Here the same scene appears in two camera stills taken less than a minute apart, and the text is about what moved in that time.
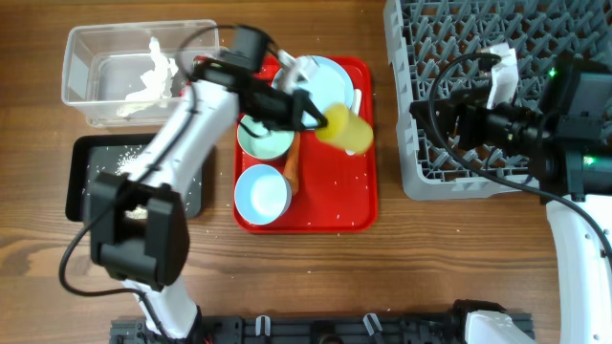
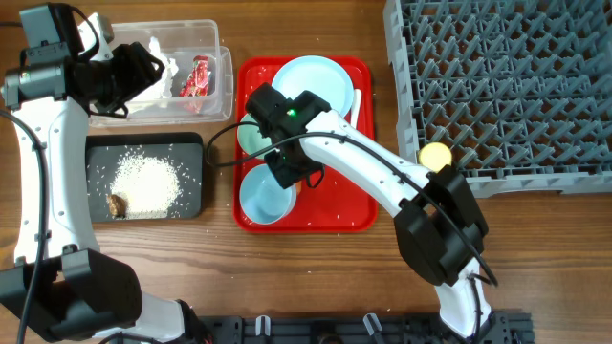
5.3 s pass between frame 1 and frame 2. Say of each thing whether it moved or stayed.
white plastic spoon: stayed
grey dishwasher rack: stayed
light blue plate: stayed
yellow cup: moved
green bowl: stayed
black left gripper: moved
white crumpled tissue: stayed
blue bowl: stayed
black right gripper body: moved
